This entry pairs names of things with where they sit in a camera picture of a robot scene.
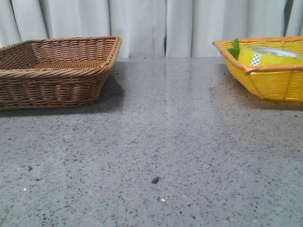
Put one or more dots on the yellow packing tape roll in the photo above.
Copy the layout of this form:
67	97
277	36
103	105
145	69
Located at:
263	56

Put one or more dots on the small black debris piece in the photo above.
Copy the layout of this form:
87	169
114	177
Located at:
155	180

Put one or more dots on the white curtain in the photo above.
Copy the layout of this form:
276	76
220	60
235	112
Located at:
151	28

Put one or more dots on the brown wicker basket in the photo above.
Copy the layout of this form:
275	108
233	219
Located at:
55	73

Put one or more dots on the orange toy carrot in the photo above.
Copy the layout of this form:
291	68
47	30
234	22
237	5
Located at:
235	49

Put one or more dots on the yellow woven basket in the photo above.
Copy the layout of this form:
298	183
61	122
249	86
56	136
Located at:
274	82

